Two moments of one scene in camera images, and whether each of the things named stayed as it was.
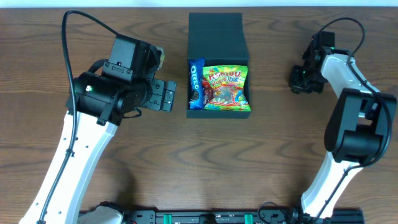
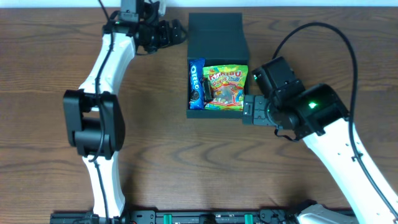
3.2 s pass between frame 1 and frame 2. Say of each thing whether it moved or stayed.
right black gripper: moved
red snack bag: stayed
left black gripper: moved
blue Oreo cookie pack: stayed
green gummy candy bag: stayed
